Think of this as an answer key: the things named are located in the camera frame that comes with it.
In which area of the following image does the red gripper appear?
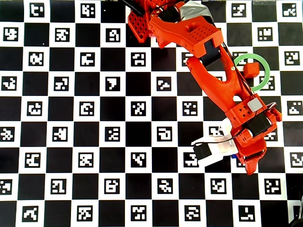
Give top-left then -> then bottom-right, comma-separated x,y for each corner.
233,107 -> 282,176

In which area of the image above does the red cube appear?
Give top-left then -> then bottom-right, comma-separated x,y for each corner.
243,62 -> 260,79

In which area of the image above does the small grey square module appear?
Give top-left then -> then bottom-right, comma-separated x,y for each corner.
247,97 -> 261,112

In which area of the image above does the grey tape wrap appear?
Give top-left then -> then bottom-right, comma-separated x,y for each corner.
178,2 -> 212,23

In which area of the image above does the black white marker checkerboard mat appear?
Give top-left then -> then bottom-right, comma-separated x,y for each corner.
0,0 -> 303,227

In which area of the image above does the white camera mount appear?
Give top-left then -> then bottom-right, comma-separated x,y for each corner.
191,118 -> 240,167

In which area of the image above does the thin black camera cable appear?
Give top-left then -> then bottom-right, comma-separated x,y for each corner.
191,126 -> 251,145

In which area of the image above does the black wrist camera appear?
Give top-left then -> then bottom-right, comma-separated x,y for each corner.
193,144 -> 213,161

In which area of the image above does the green flat ring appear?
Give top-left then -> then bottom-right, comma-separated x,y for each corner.
234,53 -> 271,92

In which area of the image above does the thick black cable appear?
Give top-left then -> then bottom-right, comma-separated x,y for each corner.
120,0 -> 144,17

